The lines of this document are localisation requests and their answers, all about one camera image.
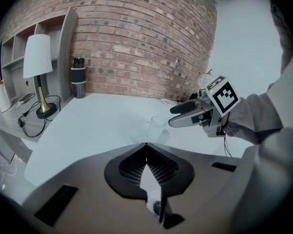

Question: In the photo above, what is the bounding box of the grey shelf unit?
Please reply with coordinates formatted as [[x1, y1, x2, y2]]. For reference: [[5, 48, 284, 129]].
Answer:
[[0, 7, 79, 102]]

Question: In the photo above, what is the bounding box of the white shade table lamp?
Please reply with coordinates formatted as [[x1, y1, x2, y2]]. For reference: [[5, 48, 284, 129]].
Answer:
[[23, 34, 57, 119]]

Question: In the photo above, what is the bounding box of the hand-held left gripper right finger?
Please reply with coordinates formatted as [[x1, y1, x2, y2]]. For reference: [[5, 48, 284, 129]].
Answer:
[[146, 142, 256, 234]]

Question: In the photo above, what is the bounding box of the translucent white plastic cup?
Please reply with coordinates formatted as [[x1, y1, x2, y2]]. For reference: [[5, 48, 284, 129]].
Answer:
[[147, 116, 167, 140]]

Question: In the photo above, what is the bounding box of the small white dish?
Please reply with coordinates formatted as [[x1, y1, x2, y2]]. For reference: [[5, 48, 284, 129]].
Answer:
[[160, 98, 178, 106]]

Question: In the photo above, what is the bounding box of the black cylindrical flask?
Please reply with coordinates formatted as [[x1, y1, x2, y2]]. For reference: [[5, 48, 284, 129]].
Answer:
[[70, 57, 86, 99]]

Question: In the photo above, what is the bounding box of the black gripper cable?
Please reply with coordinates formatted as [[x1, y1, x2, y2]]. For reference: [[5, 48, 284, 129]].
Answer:
[[223, 136, 233, 158]]

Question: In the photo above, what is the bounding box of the person's grey fleece jacket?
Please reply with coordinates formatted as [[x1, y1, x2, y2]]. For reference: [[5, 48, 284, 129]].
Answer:
[[243, 44, 293, 204]]

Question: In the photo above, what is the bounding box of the black table lamp cable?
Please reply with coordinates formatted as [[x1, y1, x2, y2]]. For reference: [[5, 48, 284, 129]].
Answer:
[[18, 95, 62, 138]]

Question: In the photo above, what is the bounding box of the white canister with brown handle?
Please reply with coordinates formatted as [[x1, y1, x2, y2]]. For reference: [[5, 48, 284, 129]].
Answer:
[[0, 78, 12, 113]]

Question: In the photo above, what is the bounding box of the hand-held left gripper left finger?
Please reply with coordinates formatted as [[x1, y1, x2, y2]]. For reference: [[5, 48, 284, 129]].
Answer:
[[21, 142, 159, 234]]

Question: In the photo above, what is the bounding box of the grey desk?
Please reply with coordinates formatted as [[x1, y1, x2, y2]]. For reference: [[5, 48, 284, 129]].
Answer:
[[0, 91, 73, 162]]

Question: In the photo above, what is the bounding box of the dark screen smartphone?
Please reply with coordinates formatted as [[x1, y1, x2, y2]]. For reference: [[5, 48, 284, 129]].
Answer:
[[18, 93, 36, 106]]

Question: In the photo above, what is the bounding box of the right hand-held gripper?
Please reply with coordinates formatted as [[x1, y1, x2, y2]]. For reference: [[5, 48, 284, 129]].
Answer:
[[168, 76, 241, 138]]

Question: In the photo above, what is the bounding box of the person's right forearm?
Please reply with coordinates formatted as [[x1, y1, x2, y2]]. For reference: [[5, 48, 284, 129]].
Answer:
[[222, 93, 284, 146]]

